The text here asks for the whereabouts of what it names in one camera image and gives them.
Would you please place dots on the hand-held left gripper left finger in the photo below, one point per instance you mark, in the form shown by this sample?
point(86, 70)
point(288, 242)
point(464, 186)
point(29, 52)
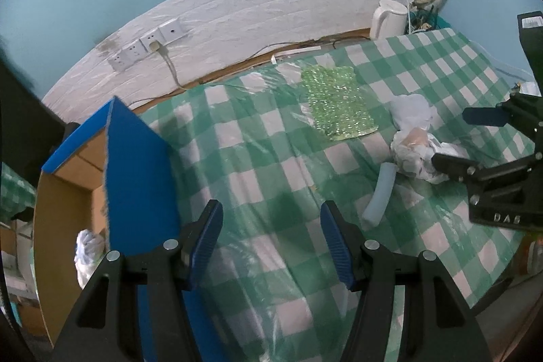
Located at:
point(205, 243)

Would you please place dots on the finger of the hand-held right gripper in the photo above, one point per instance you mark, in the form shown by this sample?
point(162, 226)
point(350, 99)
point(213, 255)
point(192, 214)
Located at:
point(483, 116)
point(456, 167)

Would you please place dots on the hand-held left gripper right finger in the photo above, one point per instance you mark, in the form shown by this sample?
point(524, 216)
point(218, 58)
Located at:
point(337, 243)

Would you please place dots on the white plastic wrap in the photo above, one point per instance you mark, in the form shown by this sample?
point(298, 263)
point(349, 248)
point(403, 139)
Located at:
point(413, 158)

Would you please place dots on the blue cardboard box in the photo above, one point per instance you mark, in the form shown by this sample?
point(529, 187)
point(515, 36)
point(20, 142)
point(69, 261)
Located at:
point(140, 175)

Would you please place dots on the white cloth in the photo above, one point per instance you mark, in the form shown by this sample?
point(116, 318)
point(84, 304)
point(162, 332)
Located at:
point(409, 109)
point(89, 256)

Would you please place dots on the white foam tube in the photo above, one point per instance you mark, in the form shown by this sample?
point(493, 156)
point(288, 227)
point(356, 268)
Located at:
point(379, 192)

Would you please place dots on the green checked tablecloth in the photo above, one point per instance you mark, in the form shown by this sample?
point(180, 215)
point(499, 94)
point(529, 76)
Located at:
point(263, 175)

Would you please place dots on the green sequin pad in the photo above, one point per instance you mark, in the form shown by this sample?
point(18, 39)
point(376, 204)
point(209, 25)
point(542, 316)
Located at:
point(339, 103)

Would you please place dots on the white electric kettle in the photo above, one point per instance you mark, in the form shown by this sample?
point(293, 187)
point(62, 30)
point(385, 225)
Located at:
point(388, 20)

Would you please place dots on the white tape piece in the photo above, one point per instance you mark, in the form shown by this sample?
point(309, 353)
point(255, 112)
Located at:
point(274, 60)

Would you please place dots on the dark hanging jacket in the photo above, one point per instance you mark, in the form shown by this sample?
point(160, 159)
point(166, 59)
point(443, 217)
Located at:
point(21, 124)

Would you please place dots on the white single-hole wall socket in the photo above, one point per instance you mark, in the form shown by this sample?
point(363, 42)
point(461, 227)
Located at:
point(173, 29)

